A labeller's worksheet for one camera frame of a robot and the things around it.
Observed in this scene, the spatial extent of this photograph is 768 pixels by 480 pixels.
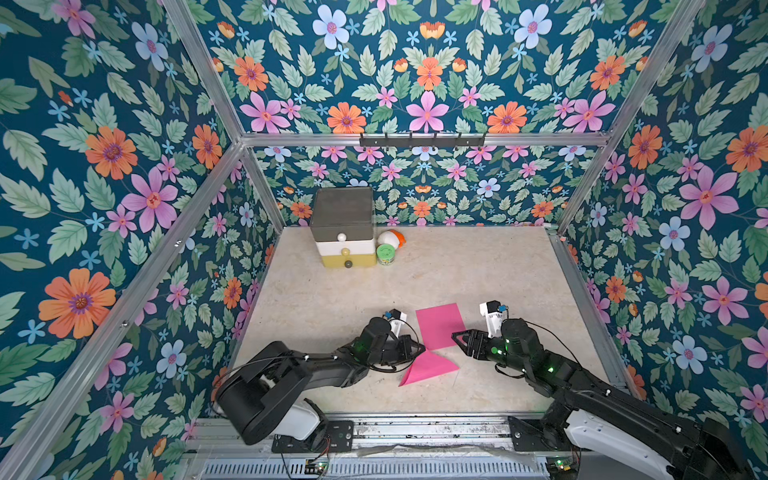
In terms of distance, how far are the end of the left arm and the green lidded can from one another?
36cm

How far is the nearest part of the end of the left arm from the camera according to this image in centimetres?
69

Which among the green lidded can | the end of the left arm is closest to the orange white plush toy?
the green lidded can

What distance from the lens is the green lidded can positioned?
107cm

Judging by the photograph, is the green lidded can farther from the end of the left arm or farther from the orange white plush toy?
the end of the left arm
